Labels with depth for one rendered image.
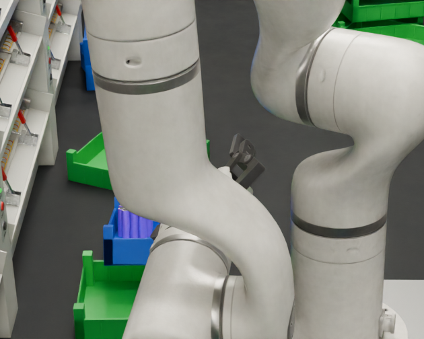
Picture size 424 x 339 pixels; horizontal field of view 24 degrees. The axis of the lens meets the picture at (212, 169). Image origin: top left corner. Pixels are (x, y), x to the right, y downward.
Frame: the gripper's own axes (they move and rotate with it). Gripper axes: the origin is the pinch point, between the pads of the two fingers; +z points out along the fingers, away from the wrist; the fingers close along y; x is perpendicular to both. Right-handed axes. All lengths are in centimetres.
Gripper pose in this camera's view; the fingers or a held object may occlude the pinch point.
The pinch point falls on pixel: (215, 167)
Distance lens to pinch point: 114.1
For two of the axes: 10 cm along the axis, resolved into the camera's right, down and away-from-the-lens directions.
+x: -6.9, -6.5, -3.3
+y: 7.1, -5.0, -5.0
